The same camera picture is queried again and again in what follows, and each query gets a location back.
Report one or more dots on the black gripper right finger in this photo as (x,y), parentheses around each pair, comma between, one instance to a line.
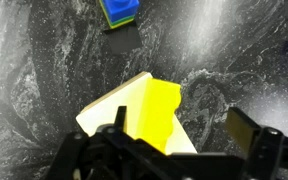
(241,128)

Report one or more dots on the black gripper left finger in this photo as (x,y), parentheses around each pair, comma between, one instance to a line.
(120,118)

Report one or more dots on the pale wooden block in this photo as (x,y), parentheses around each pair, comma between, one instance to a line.
(130,94)

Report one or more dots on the yellow toy brick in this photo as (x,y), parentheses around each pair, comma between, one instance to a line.
(161,99)

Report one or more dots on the blue green yellow brick stack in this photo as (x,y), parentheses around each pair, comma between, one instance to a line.
(119,12)

